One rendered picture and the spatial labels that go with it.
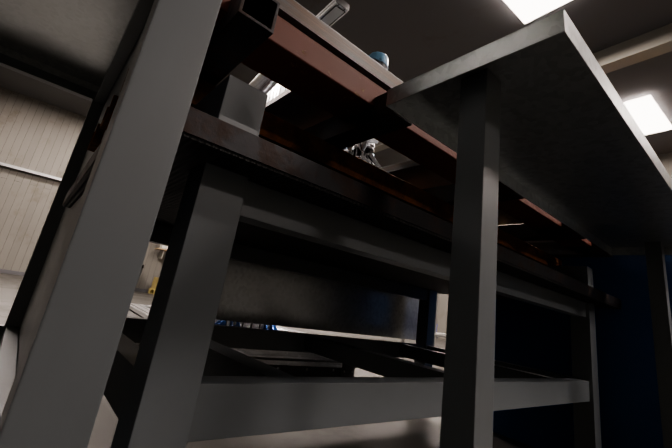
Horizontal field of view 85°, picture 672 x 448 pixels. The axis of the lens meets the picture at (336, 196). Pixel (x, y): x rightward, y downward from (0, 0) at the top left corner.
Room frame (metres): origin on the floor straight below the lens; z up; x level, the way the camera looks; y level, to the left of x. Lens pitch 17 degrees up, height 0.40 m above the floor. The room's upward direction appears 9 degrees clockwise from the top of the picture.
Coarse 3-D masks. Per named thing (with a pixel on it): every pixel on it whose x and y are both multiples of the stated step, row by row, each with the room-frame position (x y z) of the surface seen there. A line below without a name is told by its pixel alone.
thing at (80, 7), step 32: (0, 0) 0.84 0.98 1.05; (32, 0) 0.82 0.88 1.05; (64, 0) 0.80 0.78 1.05; (96, 0) 0.78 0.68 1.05; (128, 0) 0.76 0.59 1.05; (0, 32) 0.99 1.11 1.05; (32, 32) 0.96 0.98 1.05; (64, 32) 0.93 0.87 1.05; (96, 32) 0.91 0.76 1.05; (32, 64) 1.11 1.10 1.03; (64, 64) 1.12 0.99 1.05; (96, 64) 1.08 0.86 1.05
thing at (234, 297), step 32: (224, 288) 1.29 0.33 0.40; (256, 288) 1.37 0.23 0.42; (288, 288) 1.45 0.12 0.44; (320, 288) 1.55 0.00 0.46; (352, 288) 1.66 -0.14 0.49; (256, 320) 1.38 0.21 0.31; (288, 320) 1.47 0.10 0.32; (320, 320) 1.56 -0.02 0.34; (352, 320) 1.67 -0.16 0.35; (384, 320) 1.80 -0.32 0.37; (416, 320) 1.95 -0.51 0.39
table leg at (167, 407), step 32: (256, 96) 0.46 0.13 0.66; (256, 128) 0.47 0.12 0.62; (192, 192) 0.45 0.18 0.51; (224, 192) 0.45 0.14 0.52; (192, 224) 0.43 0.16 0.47; (224, 224) 0.46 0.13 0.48; (192, 256) 0.44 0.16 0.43; (224, 256) 0.46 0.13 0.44; (160, 288) 0.46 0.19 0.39; (192, 288) 0.45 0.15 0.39; (160, 320) 0.44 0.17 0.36; (192, 320) 0.45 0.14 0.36; (160, 352) 0.44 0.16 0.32; (192, 352) 0.46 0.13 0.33; (160, 384) 0.44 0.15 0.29; (192, 384) 0.46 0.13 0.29; (128, 416) 0.45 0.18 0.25; (160, 416) 0.45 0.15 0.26; (192, 416) 0.47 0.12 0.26
